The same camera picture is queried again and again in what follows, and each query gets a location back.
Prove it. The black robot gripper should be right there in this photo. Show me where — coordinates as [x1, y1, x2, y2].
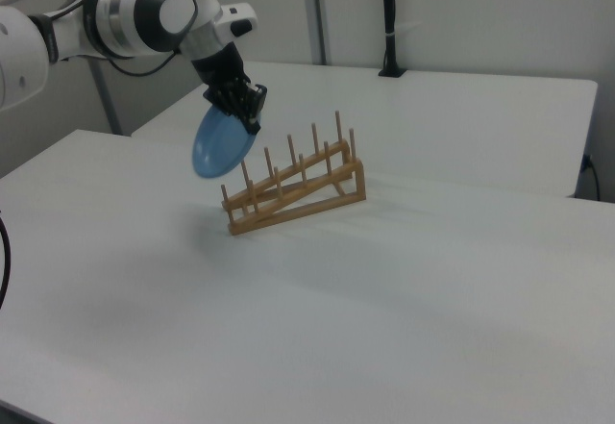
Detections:
[191, 41, 268, 136]

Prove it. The blue plastic plate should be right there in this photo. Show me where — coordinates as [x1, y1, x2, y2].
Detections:
[190, 103, 257, 181]

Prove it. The wooden plate rack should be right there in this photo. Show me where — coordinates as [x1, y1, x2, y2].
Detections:
[220, 110, 367, 237]

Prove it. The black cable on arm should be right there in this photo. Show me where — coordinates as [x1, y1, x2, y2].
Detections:
[28, 0, 186, 78]

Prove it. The grey metal partition post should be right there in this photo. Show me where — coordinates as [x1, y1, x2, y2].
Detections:
[301, 0, 333, 66]
[56, 0, 122, 137]

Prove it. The black camera pole with base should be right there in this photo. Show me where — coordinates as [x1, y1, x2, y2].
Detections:
[378, 0, 409, 79]

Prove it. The thick black cable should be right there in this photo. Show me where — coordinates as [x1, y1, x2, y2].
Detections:
[0, 209, 12, 311]

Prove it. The thin black hanging cable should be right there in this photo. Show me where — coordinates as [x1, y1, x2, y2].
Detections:
[582, 153, 603, 200]

